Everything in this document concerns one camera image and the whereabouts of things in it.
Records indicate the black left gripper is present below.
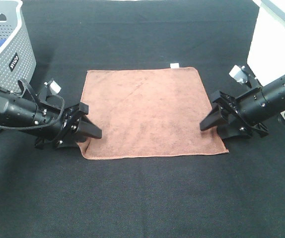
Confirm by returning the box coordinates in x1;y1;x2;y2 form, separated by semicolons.
34;102;103;150

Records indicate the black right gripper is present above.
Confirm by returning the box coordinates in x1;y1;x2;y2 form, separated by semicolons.
200;91;269;139

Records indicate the brown microfiber towel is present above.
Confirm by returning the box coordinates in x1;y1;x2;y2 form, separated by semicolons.
80;67;227;160

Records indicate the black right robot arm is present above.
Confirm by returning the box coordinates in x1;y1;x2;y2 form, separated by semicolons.
200;73;285;139

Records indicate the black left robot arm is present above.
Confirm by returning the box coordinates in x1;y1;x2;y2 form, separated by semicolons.
0;79;102;149

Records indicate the white plastic basket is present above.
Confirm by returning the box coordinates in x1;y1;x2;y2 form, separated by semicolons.
247;0;285;124

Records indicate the grey perforated laundry basket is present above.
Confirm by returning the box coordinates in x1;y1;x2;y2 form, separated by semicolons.
0;0;36;130

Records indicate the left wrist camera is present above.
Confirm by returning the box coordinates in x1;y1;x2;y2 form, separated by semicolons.
44;79;61;95

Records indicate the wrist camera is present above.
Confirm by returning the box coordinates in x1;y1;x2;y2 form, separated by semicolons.
229;65;260;89
44;79;61;95

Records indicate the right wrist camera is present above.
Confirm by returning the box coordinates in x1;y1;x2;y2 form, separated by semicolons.
229;65;260;89

